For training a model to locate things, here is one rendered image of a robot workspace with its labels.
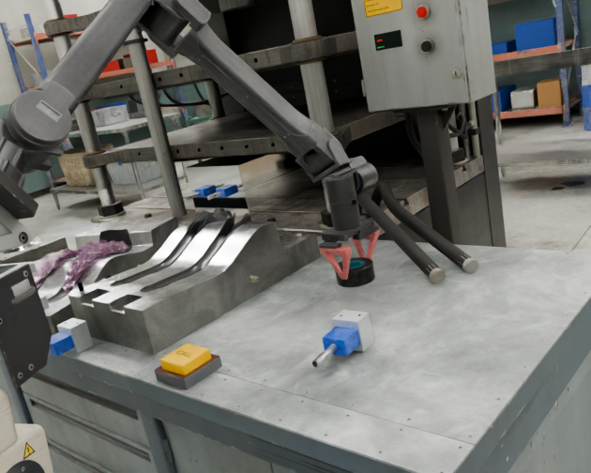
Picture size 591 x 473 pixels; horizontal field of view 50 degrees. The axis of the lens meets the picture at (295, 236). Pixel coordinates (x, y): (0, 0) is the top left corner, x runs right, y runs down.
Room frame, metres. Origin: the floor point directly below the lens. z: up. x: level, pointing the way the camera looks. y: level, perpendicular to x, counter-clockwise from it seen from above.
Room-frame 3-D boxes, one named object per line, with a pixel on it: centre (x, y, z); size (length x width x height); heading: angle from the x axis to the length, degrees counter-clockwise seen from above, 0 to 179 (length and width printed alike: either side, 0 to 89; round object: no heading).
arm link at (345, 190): (1.24, -0.11, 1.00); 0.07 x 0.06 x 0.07; 139
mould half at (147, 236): (1.52, 0.53, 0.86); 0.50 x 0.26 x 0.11; 154
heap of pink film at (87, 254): (1.52, 0.53, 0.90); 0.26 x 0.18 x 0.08; 154
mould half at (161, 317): (1.34, 0.22, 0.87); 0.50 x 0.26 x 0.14; 136
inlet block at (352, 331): (0.91, -0.03, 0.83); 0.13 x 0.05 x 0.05; 141
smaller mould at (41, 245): (1.88, 0.81, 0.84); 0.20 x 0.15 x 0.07; 136
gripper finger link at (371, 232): (1.25, -0.13, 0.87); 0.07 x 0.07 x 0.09; 46
